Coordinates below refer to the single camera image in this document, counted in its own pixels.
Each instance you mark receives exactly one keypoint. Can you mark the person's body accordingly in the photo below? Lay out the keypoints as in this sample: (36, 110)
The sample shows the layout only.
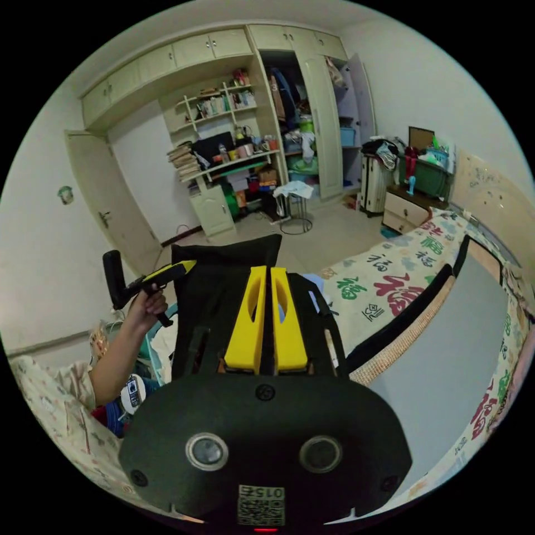
(54, 414)

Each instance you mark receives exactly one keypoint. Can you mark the cream bookshelf desk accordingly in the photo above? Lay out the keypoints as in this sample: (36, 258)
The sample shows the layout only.
(217, 125)

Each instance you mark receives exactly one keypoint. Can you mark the cream built-in wardrobe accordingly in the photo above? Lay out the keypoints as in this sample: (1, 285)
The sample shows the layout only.
(317, 125)

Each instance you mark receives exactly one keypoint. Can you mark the person's left hand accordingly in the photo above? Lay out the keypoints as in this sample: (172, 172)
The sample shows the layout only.
(146, 307)

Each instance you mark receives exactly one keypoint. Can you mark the round metal stool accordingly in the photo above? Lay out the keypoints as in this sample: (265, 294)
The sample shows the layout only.
(294, 209)

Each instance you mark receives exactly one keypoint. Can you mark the bed with printed sheet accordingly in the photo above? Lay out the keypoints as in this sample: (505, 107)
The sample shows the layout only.
(376, 271)

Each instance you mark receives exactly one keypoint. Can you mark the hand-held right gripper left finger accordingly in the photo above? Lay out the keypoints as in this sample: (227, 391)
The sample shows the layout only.
(246, 330)

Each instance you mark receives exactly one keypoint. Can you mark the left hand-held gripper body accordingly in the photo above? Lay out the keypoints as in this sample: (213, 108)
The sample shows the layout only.
(136, 288)

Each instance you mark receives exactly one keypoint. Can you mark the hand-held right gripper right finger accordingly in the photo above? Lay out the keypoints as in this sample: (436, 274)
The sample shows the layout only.
(290, 334)

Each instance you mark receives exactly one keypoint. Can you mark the black t-shirt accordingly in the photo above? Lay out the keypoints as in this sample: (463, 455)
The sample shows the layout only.
(217, 267)

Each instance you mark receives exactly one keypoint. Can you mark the green basket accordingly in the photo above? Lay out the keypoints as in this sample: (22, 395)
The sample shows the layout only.
(426, 175)

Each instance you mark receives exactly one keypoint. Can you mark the cream door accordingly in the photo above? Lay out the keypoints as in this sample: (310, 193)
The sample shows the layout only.
(104, 188)

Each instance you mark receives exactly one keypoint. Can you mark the grey folding board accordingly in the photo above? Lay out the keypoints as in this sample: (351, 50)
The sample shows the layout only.
(451, 355)

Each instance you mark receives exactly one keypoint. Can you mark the cream nightstand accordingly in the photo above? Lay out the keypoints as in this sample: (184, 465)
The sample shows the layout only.
(403, 211)

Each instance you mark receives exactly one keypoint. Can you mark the person's left forearm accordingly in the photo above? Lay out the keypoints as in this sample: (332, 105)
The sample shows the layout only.
(115, 359)

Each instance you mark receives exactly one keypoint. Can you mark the white radiator with clothes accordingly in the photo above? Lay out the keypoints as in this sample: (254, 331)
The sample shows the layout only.
(376, 184)

